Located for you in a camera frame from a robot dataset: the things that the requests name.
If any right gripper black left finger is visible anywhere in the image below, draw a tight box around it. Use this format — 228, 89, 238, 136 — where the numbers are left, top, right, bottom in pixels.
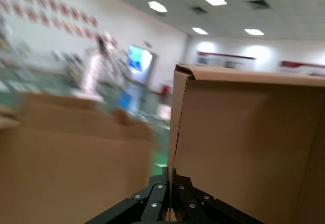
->
85, 167, 170, 224

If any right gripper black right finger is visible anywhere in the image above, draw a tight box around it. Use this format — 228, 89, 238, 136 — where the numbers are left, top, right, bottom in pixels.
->
172, 167, 265, 224

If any large brown cardboard box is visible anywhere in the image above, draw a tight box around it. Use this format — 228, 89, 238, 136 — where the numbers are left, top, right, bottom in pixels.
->
0, 92, 156, 224

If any green table cloth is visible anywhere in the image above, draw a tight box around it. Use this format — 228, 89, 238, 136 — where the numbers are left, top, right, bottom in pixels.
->
151, 152, 169, 170

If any blue crate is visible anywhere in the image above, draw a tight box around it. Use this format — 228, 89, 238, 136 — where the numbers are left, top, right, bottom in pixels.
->
118, 91, 136, 111

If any blue display screen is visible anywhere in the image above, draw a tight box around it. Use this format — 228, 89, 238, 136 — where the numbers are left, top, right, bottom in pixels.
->
127, 44, 153, 73

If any tall white standing robot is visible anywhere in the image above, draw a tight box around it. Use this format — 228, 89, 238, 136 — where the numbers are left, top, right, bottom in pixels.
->
80, 31, 113, 101

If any dark ceiling air vent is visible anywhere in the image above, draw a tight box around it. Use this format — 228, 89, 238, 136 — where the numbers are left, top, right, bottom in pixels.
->
190, 6, 208, 15
247, 0, 270, 10

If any wall poster with red icons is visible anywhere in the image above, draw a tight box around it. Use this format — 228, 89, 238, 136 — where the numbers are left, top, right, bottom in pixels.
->
197, 50, 257, 69

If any wall poster with photo row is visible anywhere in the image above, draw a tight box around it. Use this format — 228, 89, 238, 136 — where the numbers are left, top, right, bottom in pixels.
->
278, 60, 325, 77

